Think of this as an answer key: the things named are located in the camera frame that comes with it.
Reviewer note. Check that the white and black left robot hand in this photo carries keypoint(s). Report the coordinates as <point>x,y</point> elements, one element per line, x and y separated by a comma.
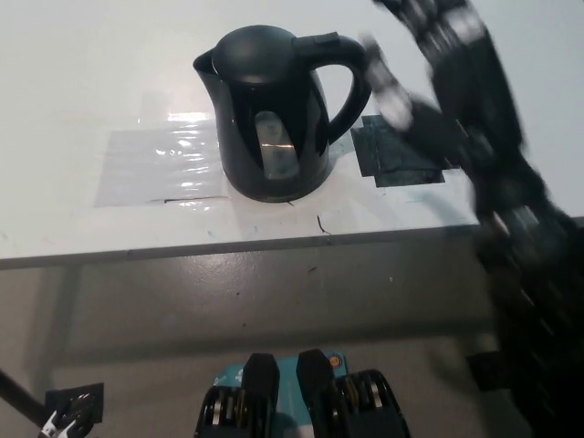
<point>64,420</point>

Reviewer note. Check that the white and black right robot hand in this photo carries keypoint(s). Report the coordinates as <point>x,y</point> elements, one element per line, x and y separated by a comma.
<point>474,91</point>

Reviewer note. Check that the black electric kettle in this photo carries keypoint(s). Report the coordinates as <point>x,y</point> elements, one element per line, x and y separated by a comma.
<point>242,150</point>

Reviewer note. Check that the black floor marker patch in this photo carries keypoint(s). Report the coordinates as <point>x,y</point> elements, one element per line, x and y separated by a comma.
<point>483,369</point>
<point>68,394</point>

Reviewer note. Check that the black tape patch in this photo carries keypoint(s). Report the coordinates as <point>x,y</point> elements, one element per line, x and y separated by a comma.
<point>392,159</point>

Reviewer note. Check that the clear tape patch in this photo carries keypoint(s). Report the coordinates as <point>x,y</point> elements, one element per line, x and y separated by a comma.
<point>155,169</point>

